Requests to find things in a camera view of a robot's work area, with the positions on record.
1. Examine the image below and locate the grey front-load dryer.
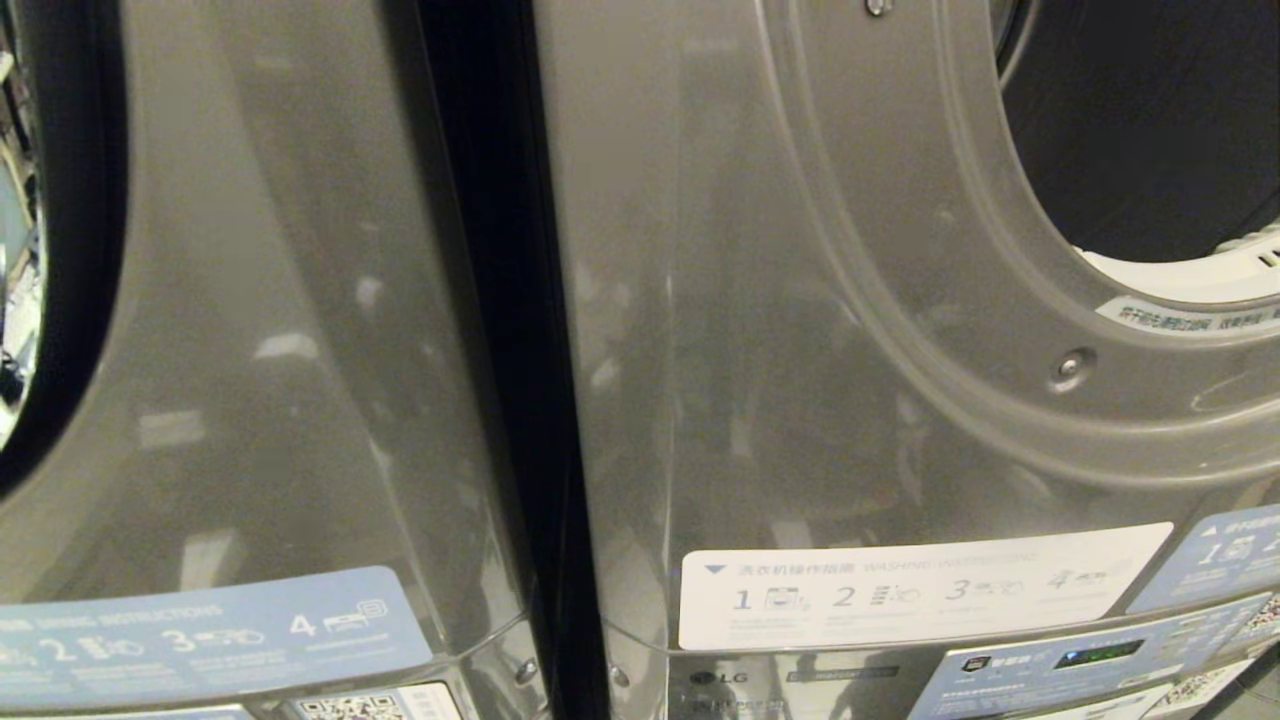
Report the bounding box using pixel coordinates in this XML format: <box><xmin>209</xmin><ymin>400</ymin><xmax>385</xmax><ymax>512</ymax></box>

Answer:
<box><xmin>532</xmin><ymin>0</ymin><xmax>1280</xmax><ymax>720</ymax></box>

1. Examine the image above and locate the black glass washer door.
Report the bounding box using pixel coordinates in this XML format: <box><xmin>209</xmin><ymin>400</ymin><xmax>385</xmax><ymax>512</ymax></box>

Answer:
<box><xmin>0</xmin><ymin>0</ymin><xmax>129</xmax><ymax>498</ymax></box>

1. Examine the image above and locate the grey front-load washing machine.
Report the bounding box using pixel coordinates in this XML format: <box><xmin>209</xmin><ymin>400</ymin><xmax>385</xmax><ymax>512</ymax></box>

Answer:
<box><xmin>0</xmin><ymin>0</ymin><xmax>553</xmax><ymax>720</ymax></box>

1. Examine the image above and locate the white lint filter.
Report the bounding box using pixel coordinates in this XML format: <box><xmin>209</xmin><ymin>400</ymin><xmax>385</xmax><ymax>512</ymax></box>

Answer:
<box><xmin>1076</xmin><ymin>222</ymin><xmax>1280</xmax><ymax>306</ymax></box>

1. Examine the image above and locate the white instruction sticker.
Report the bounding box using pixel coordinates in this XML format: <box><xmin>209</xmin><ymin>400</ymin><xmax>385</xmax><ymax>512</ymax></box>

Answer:
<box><xmin>678</xmin><ymin>522</ymin><xmax>1175</xmax><ymax>652</ymax></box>

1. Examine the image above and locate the blue instruction sticker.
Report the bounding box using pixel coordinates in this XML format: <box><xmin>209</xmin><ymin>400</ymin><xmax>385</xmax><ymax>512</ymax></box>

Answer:
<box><xmin>0</xmin><ymin>566</ymin><xmax>434</xmax><ymax>713</ymax></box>
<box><xmin>1127</xmin><ymin>504</ymin><xmax>1280</xmax><ymax>615</ymax></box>

